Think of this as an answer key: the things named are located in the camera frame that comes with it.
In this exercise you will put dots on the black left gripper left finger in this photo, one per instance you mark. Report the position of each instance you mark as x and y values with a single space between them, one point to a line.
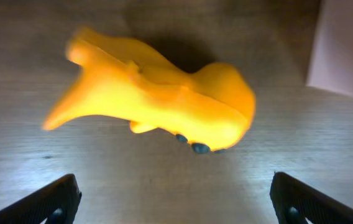
57 202

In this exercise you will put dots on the yellow squishy airplane toy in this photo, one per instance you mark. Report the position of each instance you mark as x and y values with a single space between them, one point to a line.
122 77

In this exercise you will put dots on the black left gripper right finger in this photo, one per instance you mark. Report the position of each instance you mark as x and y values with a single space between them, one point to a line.
297 202

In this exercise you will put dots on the pink cardboard box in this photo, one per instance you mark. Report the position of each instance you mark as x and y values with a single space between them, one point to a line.
331 63

